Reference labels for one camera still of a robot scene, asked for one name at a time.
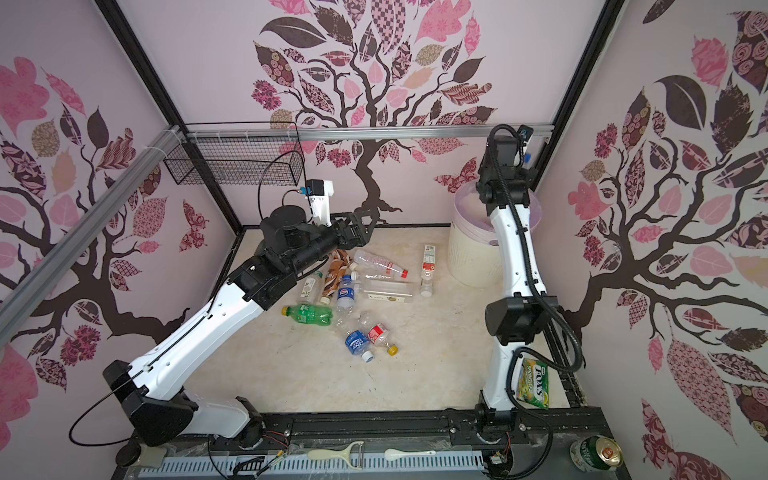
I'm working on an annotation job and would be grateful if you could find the aluminium frame bar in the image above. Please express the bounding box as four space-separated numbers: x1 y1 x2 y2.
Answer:
182 123 554 143
1 125 185 345

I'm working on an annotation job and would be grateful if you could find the green plastic soda bottle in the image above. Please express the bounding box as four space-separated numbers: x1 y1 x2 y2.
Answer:
282 304 333 326

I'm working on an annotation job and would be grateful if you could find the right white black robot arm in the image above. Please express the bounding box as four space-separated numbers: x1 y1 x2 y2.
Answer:
475 124 558 430

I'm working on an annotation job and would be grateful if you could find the aluminium frame bar back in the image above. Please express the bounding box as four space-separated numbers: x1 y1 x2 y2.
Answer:
182 123 554 143

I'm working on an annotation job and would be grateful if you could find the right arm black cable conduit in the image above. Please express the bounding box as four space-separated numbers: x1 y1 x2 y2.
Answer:
485 123 586 415

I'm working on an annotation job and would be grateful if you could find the clear rectangular green label bottle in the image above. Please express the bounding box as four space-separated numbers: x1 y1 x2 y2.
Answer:
352 271 415 303

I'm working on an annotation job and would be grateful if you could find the clear crushed bottle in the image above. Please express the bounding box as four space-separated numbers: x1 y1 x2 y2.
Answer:
333 312 368 339

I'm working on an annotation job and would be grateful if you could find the red label yellow cap bottle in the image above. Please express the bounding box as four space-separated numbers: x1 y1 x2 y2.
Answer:
360 317 399 357

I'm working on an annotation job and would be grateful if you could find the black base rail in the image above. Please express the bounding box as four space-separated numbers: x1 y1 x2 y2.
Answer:
164 405 612 452

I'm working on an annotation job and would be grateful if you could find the green beverage can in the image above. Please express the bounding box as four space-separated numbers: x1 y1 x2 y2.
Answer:
569 435 624 473

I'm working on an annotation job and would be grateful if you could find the green white label bottle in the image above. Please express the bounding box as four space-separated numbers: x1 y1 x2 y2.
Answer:
298 271 325 304

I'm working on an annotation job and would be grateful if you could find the black wire wall basket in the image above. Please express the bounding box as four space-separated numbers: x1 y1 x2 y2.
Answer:
164 120 305 186

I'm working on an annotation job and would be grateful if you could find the blue label crushed bottle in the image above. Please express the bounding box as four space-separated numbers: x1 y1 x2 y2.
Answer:
344 330 374 363

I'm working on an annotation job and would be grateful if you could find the white slotted cable duct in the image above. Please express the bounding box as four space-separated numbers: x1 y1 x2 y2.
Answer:
126 451 484 479

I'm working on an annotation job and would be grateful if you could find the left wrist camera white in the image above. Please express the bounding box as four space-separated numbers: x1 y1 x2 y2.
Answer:
305 179 334 226

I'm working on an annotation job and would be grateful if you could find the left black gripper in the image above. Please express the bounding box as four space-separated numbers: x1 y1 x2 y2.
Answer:
286 208 379 275

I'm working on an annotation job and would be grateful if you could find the white plastic spoon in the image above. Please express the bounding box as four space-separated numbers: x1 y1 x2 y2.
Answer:
384 448 437 462

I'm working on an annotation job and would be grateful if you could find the green snack packet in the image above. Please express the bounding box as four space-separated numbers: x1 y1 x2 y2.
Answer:
516 357 550 409

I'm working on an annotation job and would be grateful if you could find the clear bottle red cap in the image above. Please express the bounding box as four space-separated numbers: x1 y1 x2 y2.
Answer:
353 249 409 279

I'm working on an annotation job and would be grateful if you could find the aluminium frame bar left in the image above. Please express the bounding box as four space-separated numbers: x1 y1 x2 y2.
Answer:
1 125 185 345

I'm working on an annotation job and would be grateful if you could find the blue cap small water bottle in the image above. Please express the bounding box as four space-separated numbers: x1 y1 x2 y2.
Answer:
336 274 356 316

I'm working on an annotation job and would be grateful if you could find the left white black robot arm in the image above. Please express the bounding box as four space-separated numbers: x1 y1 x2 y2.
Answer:
103 205 379 447

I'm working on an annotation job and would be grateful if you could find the white red label bottle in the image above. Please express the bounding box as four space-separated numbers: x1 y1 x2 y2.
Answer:
420 244 436 297

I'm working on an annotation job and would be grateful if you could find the cream trash bin purple liner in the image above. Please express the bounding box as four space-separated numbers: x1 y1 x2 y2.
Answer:
448 183 543 289

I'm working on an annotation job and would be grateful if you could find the cream vegetable peeler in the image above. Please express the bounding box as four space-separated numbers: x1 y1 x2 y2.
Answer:
307 441 365 470

